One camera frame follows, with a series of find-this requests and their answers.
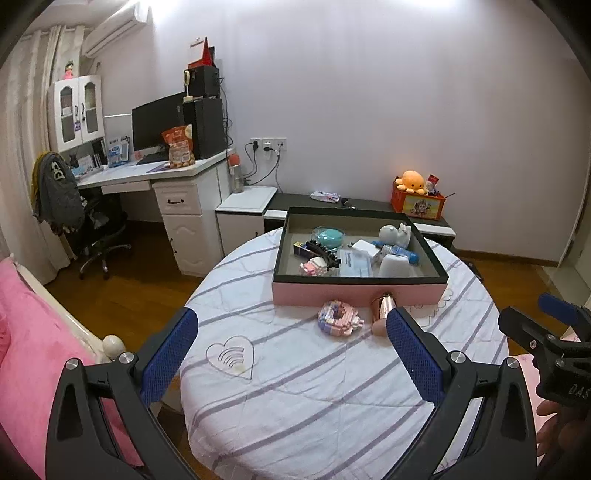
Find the black power cable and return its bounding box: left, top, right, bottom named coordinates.
left=252, top=148, right=280, bottom=185
left=243, top=142, right=259, bottom=178

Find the pastel brick ring model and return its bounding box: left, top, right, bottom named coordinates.
left=317, top=300, right=364, bottom=337

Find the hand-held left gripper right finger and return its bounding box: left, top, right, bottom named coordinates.
left=385, top=306, right=539, bottom=480

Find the pink bedding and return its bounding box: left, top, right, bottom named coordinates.
left=0, top=258, right=144, bottom=467

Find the pink flat sheet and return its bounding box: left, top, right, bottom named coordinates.
left=508, top=323, right=583, bottom=407

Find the blue white carton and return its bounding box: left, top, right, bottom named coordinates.
left=107, top=136, right=129, bottom=167

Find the white desk with drawers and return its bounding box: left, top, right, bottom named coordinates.
left=76, top=148, right=234, bottom=278

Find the white rounded case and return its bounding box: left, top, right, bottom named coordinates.
left=379, top=254, right=411, bottom=278

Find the orange snack bag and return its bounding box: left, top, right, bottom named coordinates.
left=161, top=124, right=195, bottom=169

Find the black office chair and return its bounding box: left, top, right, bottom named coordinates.
left=69, top=194, right=132, bottom=280

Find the orange printed crate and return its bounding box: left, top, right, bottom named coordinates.
left=390, top=180, right=447, bottom=220

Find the small blue bottle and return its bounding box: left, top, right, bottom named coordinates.
left=381, top=244, right=419, bottom=266

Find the blue white flat packet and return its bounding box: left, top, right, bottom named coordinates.
left=336, top=249, right=374, bottom=278

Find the white bed frame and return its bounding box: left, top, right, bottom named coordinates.
left=9, top=254, right=125, bottom=365

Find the white side cabinet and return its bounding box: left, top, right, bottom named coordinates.
left=215, top=186, right=279, bottom=259

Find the pale curtain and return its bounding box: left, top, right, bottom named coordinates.
left=0, top=28, right=61, bottom=278

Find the teal round case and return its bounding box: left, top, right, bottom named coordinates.
left=311, top=226, right=346, bottom=250

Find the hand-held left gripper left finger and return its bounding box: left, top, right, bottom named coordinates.
left=45, top=306, right=199, bottom=480

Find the pink box with dark rim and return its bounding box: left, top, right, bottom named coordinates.
left=271, top=206, right=450, bottom=306

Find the black computer tower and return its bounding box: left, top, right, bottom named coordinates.
left=182, top=98, right=227, bottom=161

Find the white figurine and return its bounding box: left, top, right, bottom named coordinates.
left=379, top=222, right=413, bottom=250

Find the red paper bag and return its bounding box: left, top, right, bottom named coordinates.
left=188, top=37, right=215, bottom=68

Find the black computer monitor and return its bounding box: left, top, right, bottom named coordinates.
left=131, top=91, right=186, bottom=153

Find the white glass-door hutch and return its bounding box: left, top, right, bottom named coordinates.
left=46, top=75, right=106, bottom=153

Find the black speaker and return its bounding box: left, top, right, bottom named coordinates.
left=189, top=65, right=221, bottom=99

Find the orange octopus plush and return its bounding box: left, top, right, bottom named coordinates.
left=394, top=170, right=426, bottom=193

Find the rose gold cylinder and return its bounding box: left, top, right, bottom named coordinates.
left=370, top=291, right=398, bottom=335

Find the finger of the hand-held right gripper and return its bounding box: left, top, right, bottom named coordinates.
left=538, top=292, right=591, bottom=345
left=498, top=306, right=564, bottom=367

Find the person's right hand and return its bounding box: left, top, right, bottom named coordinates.
left=536, top=399, right=591, bottom=462

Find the pink white brick model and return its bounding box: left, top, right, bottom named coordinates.
left=299, top=256, right=331, bottom=277

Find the white charger block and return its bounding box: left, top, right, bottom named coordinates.
left=347, top=239, right=380, bottom=261

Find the white air conditioner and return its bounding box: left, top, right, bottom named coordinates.
left=82, top=2, right=153, bottom=58

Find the white wall socket strip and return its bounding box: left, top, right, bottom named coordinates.
left=250, top=137, right=288, bottom=152

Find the clear bottle with red cap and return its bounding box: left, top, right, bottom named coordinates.
left=228, top=154, right=244, bottom=193

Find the black hair claw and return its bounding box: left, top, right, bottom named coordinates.
left=302, top=239, right=341, bottom=271

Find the grey hooded garment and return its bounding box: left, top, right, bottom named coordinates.
left=31, top=151, right=86, bottom=234

